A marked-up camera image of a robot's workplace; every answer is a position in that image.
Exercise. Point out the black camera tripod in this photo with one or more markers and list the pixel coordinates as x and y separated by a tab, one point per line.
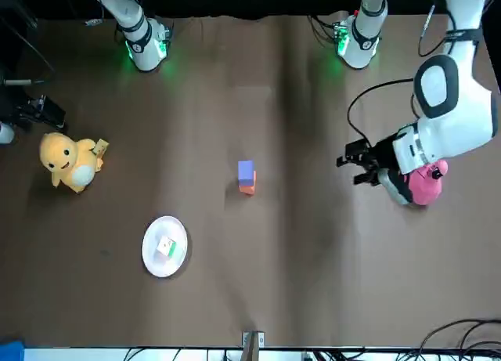
43	110

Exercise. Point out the pink plush toy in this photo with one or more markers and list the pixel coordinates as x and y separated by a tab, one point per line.
428	188

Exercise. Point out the purple foam square block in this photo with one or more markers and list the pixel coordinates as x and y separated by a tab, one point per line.
246	170

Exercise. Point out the orange foam square block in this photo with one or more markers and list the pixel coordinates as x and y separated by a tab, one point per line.
246	189

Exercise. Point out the blue plastic tray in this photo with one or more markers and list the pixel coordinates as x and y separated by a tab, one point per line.
11	351

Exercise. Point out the small colourful puzzle cube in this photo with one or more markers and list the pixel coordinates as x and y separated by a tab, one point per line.
165	247

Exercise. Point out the orange plush toy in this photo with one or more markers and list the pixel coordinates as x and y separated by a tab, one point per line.
66	161

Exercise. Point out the aluminium frame post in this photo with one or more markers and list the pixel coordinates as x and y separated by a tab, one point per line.
252	345

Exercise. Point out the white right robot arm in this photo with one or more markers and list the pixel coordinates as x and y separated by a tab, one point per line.
141	44

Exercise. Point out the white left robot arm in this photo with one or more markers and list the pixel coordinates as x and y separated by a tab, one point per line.
462	114

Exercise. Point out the white round plate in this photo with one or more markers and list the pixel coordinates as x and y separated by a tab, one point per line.
156	267

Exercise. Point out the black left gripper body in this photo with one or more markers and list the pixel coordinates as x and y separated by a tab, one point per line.
381	155

